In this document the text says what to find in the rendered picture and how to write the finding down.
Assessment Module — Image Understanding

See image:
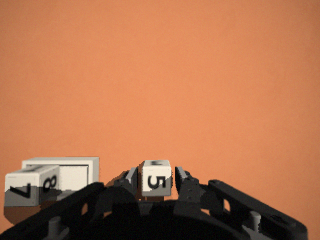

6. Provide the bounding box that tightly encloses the white number cube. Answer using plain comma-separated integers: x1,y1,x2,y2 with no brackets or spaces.
4,165,60,207
142,160,171,197

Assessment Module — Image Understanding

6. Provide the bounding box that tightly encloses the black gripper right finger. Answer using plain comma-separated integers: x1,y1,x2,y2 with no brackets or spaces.
173,166,308,240

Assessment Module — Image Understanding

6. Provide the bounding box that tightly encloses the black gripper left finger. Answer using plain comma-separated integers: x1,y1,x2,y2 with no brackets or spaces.
0,167,140,240

